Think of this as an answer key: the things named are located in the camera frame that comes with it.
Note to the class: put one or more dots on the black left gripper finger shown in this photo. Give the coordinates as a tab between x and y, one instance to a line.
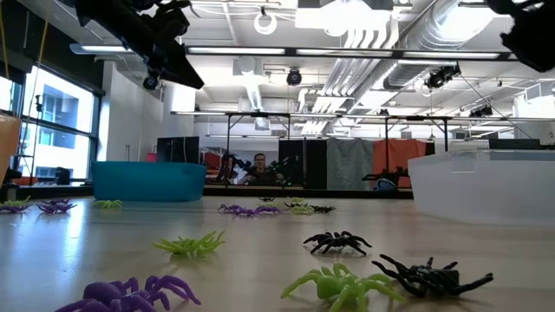
180	69

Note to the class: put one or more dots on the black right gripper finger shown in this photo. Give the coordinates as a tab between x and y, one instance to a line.
535	50

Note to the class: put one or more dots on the black plastic spider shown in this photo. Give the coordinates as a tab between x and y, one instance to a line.
323	209
427	277
336	240
266	199
294	204

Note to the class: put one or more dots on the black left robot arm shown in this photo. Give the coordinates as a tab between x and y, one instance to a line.
104	17

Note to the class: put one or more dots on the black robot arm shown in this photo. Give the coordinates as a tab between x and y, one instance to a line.
288	169
230	167
390	175

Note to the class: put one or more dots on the black round spotlight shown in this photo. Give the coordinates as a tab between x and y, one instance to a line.
150	83
294	77

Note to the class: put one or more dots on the long LED light bar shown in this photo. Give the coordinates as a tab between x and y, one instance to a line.
236	50

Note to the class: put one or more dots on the black track spotlight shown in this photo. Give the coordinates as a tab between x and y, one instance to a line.
481	112

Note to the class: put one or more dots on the red box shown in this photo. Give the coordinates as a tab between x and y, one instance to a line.
151	157

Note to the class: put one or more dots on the wide black monitor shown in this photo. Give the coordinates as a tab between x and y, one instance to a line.
513	144

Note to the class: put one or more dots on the black spotlight cluster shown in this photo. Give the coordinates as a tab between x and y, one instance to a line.
442	76

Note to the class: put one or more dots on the teal plastic bin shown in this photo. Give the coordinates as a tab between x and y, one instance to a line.
147	182

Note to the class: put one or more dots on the large glass window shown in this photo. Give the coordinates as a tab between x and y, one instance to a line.
60	108

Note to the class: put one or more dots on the person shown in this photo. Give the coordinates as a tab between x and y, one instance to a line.
260	162

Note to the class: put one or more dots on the black tripod stand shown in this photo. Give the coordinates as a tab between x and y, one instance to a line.
38	103

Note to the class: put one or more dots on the clear plastic bin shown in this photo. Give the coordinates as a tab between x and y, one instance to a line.
477	190

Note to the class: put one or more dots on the black cabinet panel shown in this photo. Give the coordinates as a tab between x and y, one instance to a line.
312	164

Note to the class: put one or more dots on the orange cloth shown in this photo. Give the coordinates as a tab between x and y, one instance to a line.
399	156

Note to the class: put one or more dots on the white pipe bundle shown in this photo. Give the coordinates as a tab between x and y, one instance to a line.
360	65

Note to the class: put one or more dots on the orange plastic bin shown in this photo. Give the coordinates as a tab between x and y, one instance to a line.
8	147

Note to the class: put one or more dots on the orange seat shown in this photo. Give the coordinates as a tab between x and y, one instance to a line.
25	180

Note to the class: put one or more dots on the grey cloth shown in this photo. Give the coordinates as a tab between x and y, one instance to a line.
349	164

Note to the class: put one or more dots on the blue white round object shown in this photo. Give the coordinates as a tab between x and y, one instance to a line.
385	185

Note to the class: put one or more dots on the black metal rig frame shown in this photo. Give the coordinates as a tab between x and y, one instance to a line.
416	118
258	115

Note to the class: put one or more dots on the silver ventilation duct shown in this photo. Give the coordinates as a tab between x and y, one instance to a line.
427	34

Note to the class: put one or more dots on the black aluminium table frame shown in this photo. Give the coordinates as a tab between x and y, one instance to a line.
347	193

